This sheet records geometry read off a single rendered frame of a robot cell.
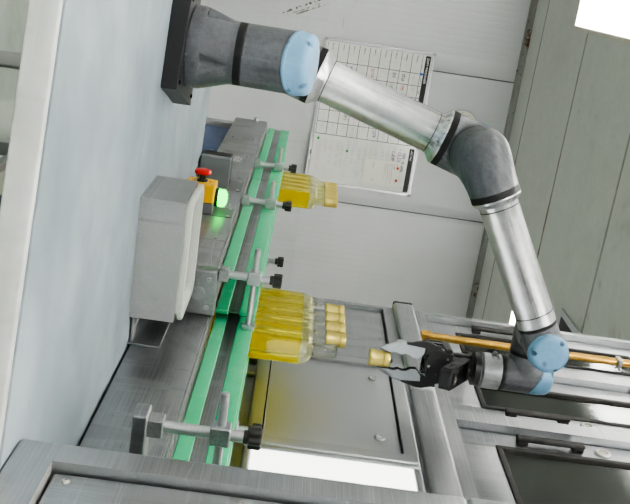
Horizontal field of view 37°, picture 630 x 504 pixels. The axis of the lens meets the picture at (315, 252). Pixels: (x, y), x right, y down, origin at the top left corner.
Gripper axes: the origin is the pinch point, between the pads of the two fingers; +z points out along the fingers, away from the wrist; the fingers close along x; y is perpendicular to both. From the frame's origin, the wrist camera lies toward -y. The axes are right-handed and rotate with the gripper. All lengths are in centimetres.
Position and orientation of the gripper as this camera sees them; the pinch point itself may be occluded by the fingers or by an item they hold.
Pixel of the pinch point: (385, 359)
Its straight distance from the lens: 195.9
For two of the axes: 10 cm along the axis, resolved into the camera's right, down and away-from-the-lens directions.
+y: -0.1, -2.0, 9.8
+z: -9.9, -1.4, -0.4
